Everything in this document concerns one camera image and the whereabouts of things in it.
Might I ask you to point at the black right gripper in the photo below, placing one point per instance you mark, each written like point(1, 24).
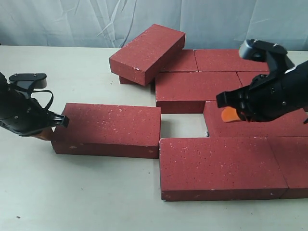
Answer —
point(267, 97)

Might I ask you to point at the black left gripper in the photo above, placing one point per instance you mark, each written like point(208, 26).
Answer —
point(23, 115)

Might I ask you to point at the red brick pushed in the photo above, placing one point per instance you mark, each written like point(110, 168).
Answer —
point(187, 92)

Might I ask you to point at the red brick lifted front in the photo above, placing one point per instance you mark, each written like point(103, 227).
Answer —
point(109, 130)

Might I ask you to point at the red brick front large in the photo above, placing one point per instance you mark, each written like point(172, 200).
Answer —
point(219, 169)

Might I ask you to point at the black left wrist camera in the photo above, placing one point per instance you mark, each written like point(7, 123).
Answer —
point(29, 81)

